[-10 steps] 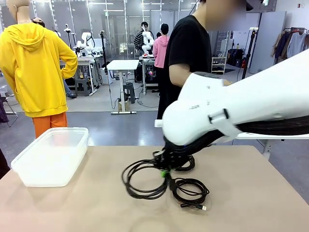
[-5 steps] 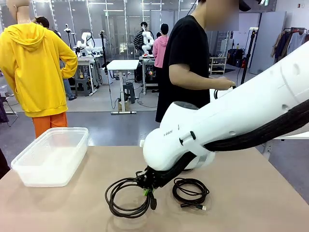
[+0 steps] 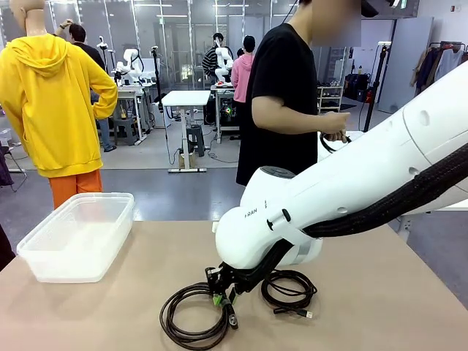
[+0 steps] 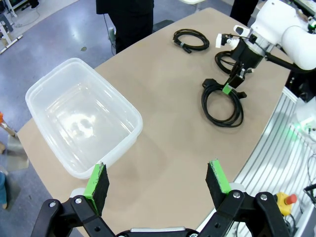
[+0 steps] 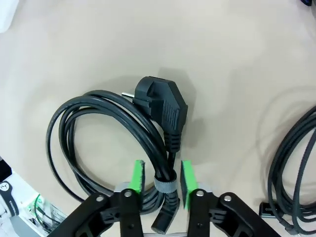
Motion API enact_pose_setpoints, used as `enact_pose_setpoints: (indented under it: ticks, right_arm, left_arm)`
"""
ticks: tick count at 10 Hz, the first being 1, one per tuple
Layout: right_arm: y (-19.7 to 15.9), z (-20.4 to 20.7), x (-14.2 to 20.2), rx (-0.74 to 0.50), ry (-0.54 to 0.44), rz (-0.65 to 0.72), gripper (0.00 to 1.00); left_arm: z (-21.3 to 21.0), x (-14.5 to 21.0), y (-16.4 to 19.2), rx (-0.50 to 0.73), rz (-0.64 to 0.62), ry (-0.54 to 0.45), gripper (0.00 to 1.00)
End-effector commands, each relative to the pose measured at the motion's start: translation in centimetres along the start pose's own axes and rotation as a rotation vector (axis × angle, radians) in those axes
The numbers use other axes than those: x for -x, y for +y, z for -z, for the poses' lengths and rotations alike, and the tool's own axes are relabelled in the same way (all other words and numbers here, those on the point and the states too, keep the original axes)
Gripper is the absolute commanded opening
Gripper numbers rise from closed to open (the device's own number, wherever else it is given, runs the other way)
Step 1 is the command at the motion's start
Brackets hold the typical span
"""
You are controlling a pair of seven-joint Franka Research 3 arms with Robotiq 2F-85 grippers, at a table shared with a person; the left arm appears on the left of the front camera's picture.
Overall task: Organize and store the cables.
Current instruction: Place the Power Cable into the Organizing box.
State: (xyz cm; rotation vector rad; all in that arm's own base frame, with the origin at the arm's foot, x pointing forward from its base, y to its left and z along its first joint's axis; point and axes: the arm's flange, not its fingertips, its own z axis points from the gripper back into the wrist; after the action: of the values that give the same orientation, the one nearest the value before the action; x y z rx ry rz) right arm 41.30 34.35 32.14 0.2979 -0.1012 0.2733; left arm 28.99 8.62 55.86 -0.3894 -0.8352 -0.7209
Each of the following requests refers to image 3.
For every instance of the background person striped shirt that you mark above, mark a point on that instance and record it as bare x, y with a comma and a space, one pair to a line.
211, 62

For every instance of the clear plastic storage container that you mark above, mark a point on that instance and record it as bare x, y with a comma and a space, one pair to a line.
73, 241

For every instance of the clothes rack with garments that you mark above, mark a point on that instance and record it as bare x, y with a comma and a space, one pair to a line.
431, 69

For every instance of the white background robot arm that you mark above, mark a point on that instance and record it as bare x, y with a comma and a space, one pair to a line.
223, 66
131, 64

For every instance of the grey partition panel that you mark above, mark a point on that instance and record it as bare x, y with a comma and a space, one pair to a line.
406, 62

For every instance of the wooden shoe rack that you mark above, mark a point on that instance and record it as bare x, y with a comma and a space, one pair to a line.
331, 98

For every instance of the person right hand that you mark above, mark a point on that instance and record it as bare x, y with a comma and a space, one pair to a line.
334, 124

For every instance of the black bags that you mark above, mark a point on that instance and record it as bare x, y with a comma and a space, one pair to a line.
356, 86

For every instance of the yellow hoodie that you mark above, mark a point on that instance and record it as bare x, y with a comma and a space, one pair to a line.
51, 109

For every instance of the dark rounded object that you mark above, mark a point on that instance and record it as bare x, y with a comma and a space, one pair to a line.
5, 248

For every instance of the background person pink hoodie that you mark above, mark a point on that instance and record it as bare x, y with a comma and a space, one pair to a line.
242, 73

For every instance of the black tripod stand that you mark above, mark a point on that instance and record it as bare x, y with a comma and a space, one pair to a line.
157, 77

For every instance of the person right forearm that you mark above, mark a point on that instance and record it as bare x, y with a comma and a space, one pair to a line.
292, 122

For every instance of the grey step stool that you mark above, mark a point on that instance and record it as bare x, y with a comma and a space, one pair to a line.
125, 129

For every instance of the right wrist camera housing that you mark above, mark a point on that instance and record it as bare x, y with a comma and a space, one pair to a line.
211, 273

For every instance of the chair with dark cloth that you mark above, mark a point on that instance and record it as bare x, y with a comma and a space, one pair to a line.
7, 168

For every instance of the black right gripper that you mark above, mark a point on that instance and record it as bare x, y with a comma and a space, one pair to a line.
234, 276

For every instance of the camera stand with white head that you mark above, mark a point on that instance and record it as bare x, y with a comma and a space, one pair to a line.
104, 45

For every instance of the person in black T-shirt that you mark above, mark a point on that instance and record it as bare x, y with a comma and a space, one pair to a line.
278, 91

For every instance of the black pole with camera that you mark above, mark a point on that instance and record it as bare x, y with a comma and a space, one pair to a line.
376, 80

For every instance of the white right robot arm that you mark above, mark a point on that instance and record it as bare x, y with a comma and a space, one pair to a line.
365, 183

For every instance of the background person black shirt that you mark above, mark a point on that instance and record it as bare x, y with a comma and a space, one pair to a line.
87, 51

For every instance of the background robot workbench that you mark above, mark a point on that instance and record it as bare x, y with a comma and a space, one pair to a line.
223, 95
131, 93

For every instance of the orange pants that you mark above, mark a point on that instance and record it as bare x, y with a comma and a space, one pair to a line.
73, 186

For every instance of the white background desk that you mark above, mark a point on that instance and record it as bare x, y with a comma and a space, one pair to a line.
186, 98

